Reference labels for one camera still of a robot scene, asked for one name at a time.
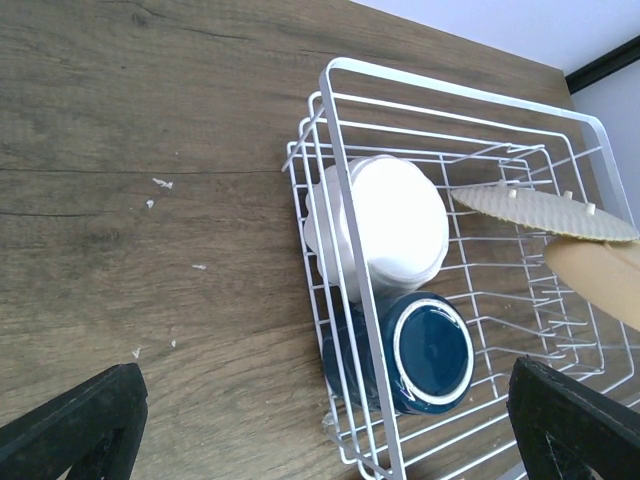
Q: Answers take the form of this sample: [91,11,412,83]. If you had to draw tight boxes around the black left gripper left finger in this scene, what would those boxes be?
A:
[1,363,148,479]

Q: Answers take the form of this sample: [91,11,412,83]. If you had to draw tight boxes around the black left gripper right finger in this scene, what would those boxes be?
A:
[507,356,639,479]

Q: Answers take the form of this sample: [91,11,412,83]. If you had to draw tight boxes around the white scalloped bowl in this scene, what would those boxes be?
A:
[303,155,449,303]

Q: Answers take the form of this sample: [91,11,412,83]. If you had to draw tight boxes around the blue mug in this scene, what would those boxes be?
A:
[322,291,475,415]

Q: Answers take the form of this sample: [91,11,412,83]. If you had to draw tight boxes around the orange woven pattern plate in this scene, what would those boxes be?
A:
[544,238,639,330]

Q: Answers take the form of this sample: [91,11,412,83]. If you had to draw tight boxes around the white wire dish rack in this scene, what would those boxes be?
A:
[283,57,639,479]

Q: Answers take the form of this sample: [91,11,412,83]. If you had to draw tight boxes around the black frame post right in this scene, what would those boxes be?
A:
[565,36,640,95]

